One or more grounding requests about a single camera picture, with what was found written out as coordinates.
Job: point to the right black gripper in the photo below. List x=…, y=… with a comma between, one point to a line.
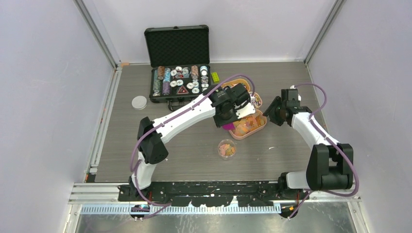
x=269, y=111

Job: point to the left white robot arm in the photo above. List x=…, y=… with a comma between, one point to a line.
x=153, y=135

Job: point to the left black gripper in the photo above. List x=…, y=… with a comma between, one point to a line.
x=219, y=122

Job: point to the beige tray swirl lollipops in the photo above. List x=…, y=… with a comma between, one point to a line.
x=256, y=100

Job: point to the magenta plastic scoop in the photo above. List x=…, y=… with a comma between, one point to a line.
x=229, y=126

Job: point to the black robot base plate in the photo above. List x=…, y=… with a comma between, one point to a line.
x=212, y=193

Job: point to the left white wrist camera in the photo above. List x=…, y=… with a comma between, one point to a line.
x=245, y=108

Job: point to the pink tray popsicle candies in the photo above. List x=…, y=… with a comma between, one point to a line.
x=248, y=125

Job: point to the yellow-green small block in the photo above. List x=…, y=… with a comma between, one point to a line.
x=215, y=77

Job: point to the orange tray with lollipops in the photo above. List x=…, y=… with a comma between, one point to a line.
x=238, y=81

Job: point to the clear round plastic jar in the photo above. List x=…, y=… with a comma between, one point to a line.
x=226, y=149

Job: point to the black poker chip case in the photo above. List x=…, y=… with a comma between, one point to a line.
x=179, y=58

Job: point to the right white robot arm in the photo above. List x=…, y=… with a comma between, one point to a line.
x=330, y=167

